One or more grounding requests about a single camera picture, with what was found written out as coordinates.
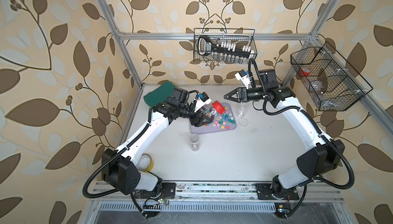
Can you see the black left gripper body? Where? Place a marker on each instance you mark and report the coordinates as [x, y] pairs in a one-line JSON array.
[[187, 113]]

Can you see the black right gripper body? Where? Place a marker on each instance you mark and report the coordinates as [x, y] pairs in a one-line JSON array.
[[255, 94]]

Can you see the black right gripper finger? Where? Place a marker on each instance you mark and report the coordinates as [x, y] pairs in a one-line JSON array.
[[237, 100], [238, 93]]

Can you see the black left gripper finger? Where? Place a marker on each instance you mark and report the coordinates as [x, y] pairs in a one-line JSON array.
[[207, 117], [198, 121]]

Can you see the clear jar of star candies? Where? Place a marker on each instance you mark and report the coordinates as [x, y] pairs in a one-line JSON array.
[[241, 109]]

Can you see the red lidded clear jar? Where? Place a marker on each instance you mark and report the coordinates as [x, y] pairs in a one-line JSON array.
[[214, 110]]

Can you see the clear jar lid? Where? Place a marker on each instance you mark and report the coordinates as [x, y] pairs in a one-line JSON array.
[[242, 122]]

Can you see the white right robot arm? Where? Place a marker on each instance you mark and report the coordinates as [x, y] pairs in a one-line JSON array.
[[322, 155]]

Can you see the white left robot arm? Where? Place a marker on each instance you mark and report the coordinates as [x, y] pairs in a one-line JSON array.
[[119, 166]]

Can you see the pile of star candies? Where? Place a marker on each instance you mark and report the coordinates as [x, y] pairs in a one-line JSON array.
[[224, 122]]

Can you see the red lidded jar in basket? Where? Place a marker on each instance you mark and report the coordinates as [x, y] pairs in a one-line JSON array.
[[304, 72]]

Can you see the lilac plastic tray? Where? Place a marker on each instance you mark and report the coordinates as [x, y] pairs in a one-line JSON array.
[[204, 129]]

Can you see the green plastic block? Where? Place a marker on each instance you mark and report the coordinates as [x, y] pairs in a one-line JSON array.
[[160, 94]]

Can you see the black socket set holder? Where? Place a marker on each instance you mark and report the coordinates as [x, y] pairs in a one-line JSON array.
[[225, 45]]

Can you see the yellow tape roll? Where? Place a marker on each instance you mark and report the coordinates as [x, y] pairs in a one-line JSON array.
[[145, 163]]

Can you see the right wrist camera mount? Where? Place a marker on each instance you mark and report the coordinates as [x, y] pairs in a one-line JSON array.
[[268, 77]]

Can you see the black wire basket back wall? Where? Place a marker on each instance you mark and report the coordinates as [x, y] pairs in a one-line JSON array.
[[223, 31]]

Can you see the black wire basket wall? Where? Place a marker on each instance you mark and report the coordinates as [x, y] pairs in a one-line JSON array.
[[334, 83], [223, 31]]

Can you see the black wire basket right wall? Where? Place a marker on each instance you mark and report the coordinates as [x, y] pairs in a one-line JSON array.
[[334, 83]]

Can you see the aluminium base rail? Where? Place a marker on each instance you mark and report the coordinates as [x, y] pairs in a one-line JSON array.
[[189, 196]]

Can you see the aluminium frame post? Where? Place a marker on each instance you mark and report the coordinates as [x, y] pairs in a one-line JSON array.
[[305, 18]]

